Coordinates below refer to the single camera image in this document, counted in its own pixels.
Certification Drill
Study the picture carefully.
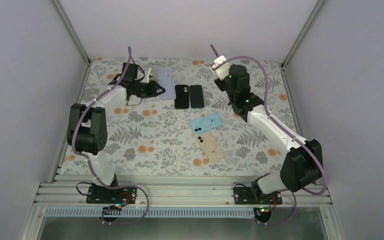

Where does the lilac phone case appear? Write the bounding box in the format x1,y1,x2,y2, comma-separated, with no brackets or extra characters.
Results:
157,68,176,101

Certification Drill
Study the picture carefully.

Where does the black phone case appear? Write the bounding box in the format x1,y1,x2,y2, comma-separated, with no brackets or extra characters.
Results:
174,84,190,110

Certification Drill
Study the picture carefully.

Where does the dark teal smartphone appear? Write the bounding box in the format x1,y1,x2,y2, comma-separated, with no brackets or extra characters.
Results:
189,85,205,109

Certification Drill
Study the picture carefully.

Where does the beige phone case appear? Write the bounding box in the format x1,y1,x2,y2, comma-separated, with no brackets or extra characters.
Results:
195,131,225,164

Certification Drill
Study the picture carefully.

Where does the magenta smartphone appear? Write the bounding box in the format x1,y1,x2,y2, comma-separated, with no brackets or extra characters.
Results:
210,44,220,58

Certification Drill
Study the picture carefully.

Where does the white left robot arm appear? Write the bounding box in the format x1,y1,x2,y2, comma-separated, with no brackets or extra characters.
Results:
66,62,166,203

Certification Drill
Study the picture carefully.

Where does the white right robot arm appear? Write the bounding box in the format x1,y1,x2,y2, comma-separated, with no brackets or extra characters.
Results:
213,63,326,204

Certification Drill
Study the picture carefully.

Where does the light blue phone case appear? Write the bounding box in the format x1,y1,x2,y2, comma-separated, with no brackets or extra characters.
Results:
189,113,223,134

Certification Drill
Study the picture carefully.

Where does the floral patterned table mat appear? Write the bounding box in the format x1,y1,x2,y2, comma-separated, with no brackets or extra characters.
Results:
59,56,314,178

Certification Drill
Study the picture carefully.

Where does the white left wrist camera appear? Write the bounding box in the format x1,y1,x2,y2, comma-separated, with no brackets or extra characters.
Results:
141,68,154,84

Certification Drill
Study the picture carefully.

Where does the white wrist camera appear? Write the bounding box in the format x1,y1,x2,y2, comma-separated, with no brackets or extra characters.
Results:
211,55,230,80
141,68,154,84

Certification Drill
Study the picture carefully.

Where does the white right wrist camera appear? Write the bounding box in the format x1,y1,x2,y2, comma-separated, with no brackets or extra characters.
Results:
211,55,230,80

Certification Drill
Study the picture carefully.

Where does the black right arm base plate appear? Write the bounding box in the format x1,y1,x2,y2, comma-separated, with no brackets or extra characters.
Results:
233,185,283,205

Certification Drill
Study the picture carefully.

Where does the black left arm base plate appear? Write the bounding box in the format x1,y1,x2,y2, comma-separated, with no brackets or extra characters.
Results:
86,185,137,205

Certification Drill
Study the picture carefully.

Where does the aluminium corner frame post left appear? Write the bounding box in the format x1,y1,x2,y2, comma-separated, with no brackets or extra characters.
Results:
51,0,91,66

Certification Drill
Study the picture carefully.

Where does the aluminium corner frame post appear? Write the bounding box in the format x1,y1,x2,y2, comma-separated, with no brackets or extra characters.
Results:
51,0,91,66
281,0,325,71

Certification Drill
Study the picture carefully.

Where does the aluminium corner frame post right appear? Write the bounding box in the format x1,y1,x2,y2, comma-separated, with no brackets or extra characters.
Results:
281,0,325,71

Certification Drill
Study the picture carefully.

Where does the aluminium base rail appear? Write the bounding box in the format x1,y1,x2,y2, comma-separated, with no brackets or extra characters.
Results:
32,173,334,208

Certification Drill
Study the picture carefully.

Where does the slotted grey cable duct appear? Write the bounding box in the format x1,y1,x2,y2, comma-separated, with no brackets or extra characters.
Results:
44,206,255,219

